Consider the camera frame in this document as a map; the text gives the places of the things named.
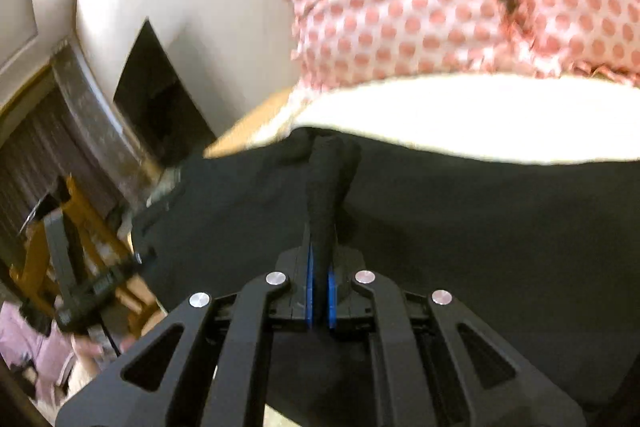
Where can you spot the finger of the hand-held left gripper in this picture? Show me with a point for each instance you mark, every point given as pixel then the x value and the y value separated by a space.
pixel 157 197

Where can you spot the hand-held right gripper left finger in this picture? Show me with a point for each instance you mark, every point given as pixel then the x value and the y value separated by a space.
pixel 310 299

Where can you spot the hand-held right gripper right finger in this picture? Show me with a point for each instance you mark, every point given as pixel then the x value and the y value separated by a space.
pixel 331 302

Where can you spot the black pants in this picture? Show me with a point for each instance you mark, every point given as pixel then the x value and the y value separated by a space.
pixel 450 217

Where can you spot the yellow wooden chair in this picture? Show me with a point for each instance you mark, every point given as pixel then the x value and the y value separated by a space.
pixel 30 262

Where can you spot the person's pink clothing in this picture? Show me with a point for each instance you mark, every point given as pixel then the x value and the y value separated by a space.
pixel 30 349

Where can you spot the brown curtain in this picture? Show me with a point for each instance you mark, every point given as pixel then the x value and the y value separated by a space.
pixel 40 147

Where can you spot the white bed sheet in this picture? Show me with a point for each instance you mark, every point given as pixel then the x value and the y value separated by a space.
pixel 450 122

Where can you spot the dark wall recess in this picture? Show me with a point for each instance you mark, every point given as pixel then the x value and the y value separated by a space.
pixel 155 102

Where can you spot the wooden bed frame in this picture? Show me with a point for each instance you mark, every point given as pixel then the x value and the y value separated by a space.
pixel 235 139

